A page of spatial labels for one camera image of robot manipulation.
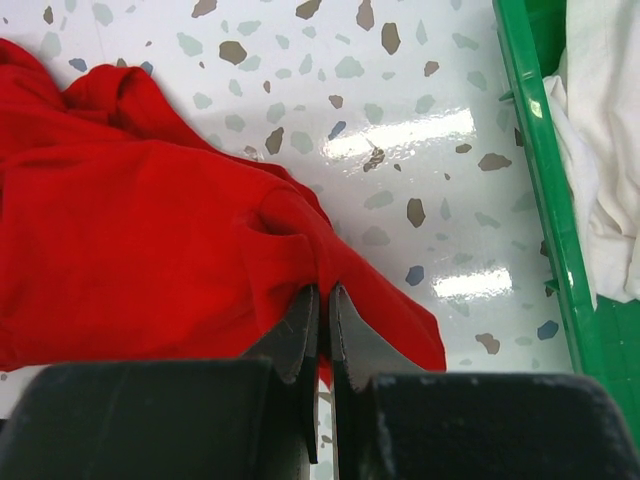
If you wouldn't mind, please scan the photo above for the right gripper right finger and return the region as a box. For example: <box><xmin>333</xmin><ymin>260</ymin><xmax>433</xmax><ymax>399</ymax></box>
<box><xmin>329</xmin><ymin>287</ymin><xmax>639</xmax><ymax>479</ymax></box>

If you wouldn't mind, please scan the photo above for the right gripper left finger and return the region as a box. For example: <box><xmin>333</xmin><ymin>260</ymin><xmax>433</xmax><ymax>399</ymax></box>
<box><xmin>1</xmin><ymin>286</ymin><xmax>319</xmax><ymax>479</ymax></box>

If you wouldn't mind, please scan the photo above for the red t-shirt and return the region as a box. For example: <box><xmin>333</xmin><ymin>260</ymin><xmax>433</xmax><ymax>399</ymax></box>
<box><xmin>1</xmin><ymin>41</ymin><xmax>446</xmax><ymax>371</ymax></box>

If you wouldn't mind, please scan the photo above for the white t-shirt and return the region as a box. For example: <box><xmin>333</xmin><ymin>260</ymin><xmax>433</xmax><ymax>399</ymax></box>
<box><xmin>543</xmin><ymin>1</ymin><xmax>639</xmax><ymax>303</ymax></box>

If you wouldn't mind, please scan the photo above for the green plastic bin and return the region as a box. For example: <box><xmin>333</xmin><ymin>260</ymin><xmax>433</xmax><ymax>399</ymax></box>
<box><xmin>493</xmin><ymin>1</ymin><xmax>639</xmax><ymax>432</ymax></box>

